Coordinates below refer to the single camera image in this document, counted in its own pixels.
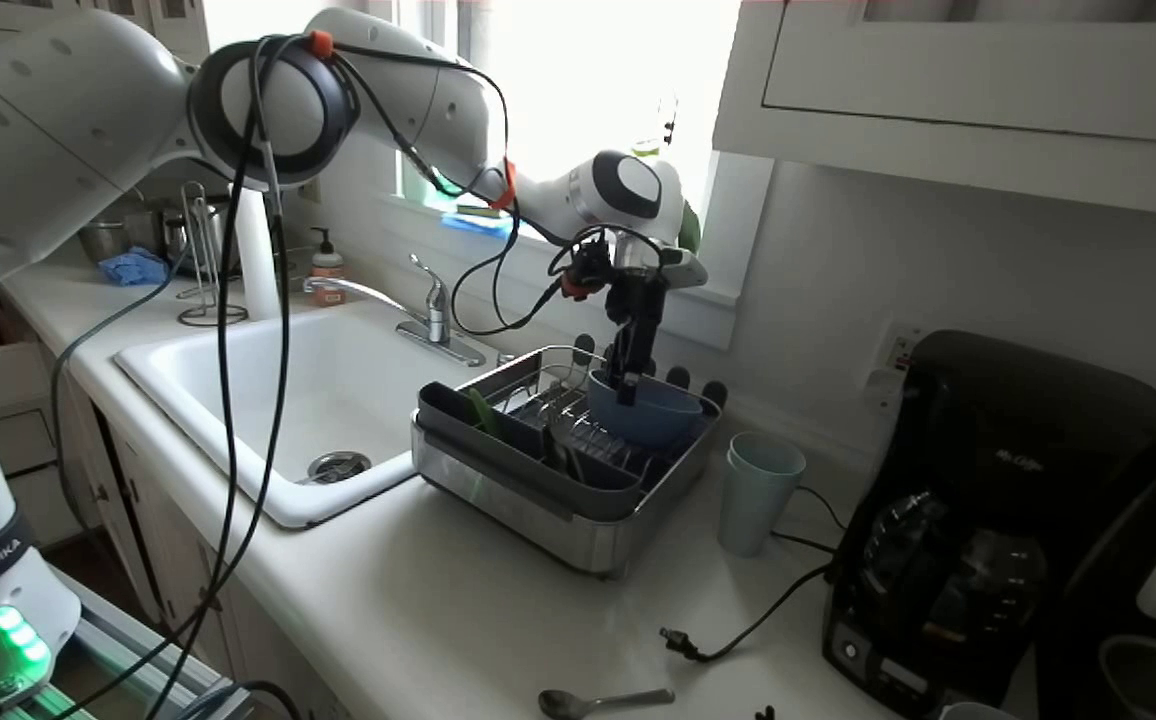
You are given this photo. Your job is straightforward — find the blue plate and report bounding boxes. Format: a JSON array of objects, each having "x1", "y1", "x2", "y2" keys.
[{"x1": 580, "y1": 370, "x2": 712, "y2": 457}]

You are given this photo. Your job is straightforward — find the metal kettle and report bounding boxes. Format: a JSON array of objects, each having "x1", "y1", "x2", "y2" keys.
[{"x1": 155, "y1": 190, "x2": 235, "y2": 281}]

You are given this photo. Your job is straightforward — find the pale mint cup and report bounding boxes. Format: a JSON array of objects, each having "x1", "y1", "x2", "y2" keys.
[{"x1": 714, "y1": 423, "x2": 812, "y2": 559}]

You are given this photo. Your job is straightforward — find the white framed window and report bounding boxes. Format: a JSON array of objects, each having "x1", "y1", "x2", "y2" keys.
[{"x1": 386, "y1": 0, "x2": 782, "y2": 354}]

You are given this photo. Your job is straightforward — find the black power cord with plug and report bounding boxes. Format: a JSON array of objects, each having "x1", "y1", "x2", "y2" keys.
[{"x1": 656, "y1": 486, "x2": 847, "y2": 669}]

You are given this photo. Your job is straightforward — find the black countertop appliance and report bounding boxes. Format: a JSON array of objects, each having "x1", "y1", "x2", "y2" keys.
[{"x1": 1031, "y1": 436, "x2": 1156, "y2": 720}]

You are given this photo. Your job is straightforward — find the orange cable strap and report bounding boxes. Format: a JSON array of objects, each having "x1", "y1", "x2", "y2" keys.
[{"x1": 491, "y1": 157, "x2": 525, "y2": 215}]

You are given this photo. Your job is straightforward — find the white wall outlet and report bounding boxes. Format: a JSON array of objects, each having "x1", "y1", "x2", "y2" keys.
[{"x1": 862, "y1": 317, "x2": 929, "y2": 410}]

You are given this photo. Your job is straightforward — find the white paper towel roll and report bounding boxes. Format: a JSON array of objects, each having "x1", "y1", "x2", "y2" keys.
[{"x1": 229, "y1": 183, "x2": 285, "y2": 323}]

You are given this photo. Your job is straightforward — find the small clear soap dispenser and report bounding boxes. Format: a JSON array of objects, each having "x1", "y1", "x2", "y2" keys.
[{"x1": 301, "y1": 223, "x2": 353, "y2": 309}]

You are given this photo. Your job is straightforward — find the steel dish drying rack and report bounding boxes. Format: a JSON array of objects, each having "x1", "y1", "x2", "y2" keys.
[{"x1": 407, "y1": 344, "x2": 732, "y2": 582}]

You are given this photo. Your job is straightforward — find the white base cabinet drawers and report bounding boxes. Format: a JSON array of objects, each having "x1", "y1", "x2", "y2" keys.
[{"x1": 0, "y1": 292, "x2": 347, "y2": 720}]

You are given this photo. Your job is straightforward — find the chrome sink faucet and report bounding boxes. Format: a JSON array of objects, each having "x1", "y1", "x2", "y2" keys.
[{"x1": 330, "y1": 250, "x2": 498, "y2": 371}]

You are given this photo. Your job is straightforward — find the metal spoon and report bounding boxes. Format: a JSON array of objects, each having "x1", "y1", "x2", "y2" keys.
[{"x1": 536, "y1": 685, "x2": 678, "y2": 720}]

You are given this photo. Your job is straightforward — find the black coffee maker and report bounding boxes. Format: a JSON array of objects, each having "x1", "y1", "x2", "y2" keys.
[{"x1": 819, "y1": 323, "x2": 1156, "y2": 720}]

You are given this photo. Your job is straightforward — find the crumpled blue rag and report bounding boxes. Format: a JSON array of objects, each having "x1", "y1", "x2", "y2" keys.
[{"x1": 94, "y1": 243, "x2": 175, "y2": 292}]

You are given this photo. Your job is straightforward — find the metal robot stand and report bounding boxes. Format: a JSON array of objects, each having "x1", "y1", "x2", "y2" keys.
[{"x1": 27, "y1": 564, "x2": 268, "y2": 720}]

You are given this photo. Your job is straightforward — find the potted green plant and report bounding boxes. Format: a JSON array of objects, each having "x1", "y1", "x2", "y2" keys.
[{"x1": 670, "y1": 194, "x2": 709, "y2": 261}]

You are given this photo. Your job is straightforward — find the white wall cabinet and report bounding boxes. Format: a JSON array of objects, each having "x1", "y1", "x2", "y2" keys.
[{"x1": 709, "y1": 0, "x2": 1156, "y2": 223}]

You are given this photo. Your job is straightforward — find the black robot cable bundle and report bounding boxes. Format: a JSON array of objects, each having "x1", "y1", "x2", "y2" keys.
[{"x1": 39, "y1": 31, "x2": 607, "y2": 720}]

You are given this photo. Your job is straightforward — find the white kitchen sink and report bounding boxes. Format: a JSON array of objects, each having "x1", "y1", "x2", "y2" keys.
[{"x1": 108, "y1": 301, "x2": 514, "y2": 538}]

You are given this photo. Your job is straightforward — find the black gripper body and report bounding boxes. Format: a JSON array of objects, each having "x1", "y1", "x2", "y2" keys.
[{"x1": 600, "y1": 270, "x2": 677, "y2": 375}]

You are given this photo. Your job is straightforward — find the blue cloth on sill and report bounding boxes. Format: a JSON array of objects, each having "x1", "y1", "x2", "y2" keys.
[{"x1": 442, "y1": 202, "x2": 514, "y2": 250}]

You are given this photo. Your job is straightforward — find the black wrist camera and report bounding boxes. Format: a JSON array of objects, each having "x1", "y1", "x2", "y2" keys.
[{"x1": 595, "y1": 243, "x2": 712, "y2": 292}]

